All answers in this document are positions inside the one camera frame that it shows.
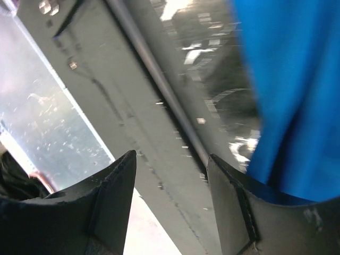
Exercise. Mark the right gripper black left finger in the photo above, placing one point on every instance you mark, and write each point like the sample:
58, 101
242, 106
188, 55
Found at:
90, 217

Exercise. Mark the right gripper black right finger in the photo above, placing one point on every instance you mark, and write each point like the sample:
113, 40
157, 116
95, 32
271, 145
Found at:
253, 218

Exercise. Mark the blue cloth napkin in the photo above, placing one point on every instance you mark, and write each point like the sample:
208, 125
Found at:
291, 49

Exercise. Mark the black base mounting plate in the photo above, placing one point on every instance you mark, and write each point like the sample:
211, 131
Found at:
115, 79

